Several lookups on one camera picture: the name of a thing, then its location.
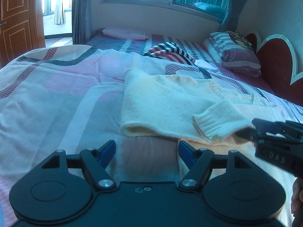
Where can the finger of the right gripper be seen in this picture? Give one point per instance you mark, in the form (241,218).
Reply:
(265,126)
(249,134)

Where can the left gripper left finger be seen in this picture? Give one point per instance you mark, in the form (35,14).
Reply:
(93,163)

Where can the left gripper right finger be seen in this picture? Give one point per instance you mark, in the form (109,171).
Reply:
(200,163)

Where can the cream knit sweater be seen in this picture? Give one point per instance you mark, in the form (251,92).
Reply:
(185,108)

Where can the right hand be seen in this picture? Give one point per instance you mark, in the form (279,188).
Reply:
(296,200)

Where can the pastel patterned quilt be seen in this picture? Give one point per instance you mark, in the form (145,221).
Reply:
(70,98)

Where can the red heart headboard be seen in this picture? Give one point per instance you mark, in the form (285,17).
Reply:
(279,65)

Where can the white folded garment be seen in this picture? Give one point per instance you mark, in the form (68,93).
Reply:
(208,66)

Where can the striped pillow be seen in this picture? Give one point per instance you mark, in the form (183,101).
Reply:
(232,56)

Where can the colourful patterned bag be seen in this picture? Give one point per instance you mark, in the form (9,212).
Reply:
(240,40)

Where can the striped bed sheet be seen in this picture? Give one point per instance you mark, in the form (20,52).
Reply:
(200,52)

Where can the red white striped garment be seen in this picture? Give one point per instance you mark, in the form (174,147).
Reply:
(171,52)

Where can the grey right curtain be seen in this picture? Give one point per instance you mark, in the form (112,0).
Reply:
(233,10)

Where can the grey curtain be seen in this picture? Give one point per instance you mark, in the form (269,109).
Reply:
(81,21)
(233,10)

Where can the brown wooden door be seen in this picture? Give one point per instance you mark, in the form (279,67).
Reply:
(21,28)

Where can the grey left curtain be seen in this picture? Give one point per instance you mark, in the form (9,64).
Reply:
(81,21)

